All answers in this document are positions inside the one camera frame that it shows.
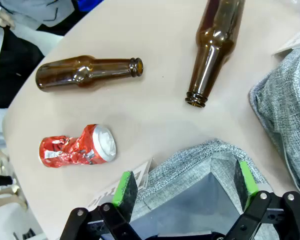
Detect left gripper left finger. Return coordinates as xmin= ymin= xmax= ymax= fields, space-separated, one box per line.
xmin=59 ymin=170 xmax=141 ymax=240

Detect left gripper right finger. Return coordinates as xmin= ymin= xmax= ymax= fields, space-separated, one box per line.
xmin=223 ymin=159 xmax=300 ymax=240

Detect crushed red soda can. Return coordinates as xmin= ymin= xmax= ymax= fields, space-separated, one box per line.
xmin=39 ymin=124 xmax=117 ymax=166

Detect brown glass bottle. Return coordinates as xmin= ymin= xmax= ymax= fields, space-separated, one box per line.
xmin=184 ymin=0 xmax=246 ymax=109
xmin=35 ymin=54 xmax=144 ymax=93

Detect grey fabric bottle basket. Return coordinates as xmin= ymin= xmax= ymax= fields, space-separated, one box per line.
xmin=128 ymin=139 xmax=286 ymax=240

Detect grey fabric plastic basket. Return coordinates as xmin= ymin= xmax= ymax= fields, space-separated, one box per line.
xmin=248 ymin=46 xmax=300 ymax=198

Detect white printed label card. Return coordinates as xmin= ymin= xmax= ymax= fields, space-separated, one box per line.
xmin=87 ymin=157 xmax=158 ymax=208
xmin=271 ymin=24 xmax=300 ymax=56

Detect black mannequin trousers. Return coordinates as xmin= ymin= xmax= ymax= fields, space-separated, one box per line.
xmin=0 ymin=24 xmax=46 ymax=109

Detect person in blue hoodie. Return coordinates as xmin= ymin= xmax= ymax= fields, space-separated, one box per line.
xmin=76 ymin=0 xmax=102 ymax=12

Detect mannequin in grey shirt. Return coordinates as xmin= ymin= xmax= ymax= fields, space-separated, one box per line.
xmin=0 ymin=0 xmax=76 ymax=56

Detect beige mannequin hand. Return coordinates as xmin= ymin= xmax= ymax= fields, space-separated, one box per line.
xmin=0 ymin=8 xmax=16 ymax=29

